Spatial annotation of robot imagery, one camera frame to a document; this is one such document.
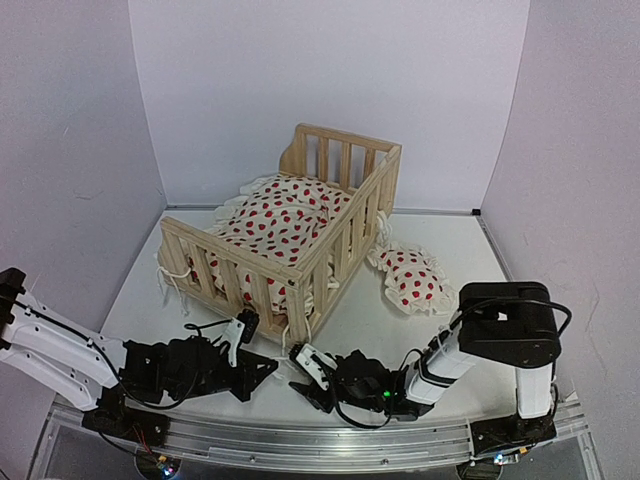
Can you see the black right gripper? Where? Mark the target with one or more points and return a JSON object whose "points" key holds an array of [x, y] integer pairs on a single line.
{"points": [[314, 393]]}

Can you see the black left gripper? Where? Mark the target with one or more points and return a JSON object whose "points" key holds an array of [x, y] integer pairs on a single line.
{"points": [[249, 375]]}

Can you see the wooden pet bed frame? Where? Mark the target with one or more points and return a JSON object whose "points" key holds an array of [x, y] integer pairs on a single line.
{"points": [[361, 166]]}

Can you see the strawberry print ruffled mattress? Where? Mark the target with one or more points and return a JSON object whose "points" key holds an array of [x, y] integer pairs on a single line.
{"points": [[278, 218]]}

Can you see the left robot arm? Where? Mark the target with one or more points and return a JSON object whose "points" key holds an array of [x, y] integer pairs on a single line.
{"points": [[84, 366]]}

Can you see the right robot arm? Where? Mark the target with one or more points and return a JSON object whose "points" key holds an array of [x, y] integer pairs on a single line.
{"points": [[509, 323]]}

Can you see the strawberry print small pillow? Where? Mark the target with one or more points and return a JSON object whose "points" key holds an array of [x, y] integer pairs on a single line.
{"points": [[414, 281]]}

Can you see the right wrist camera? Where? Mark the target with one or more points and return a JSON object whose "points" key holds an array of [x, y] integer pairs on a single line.
{"points": [[314, 363]]}

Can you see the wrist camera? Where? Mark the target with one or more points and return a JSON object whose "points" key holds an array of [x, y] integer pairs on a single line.
{"points": [[314, 363], [239, 331]]}

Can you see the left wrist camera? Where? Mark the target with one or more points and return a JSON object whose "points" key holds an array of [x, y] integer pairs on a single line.
{"points": [[239, 331]]}

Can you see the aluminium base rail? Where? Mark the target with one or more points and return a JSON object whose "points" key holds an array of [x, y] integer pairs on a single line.
{"points": [[278, 431]]}

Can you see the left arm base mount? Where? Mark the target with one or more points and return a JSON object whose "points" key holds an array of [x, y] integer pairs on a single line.
{"points": [[114, 418]]}

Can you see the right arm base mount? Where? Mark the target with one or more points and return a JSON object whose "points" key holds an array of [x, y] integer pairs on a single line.
{"points": [[509, 434]]}

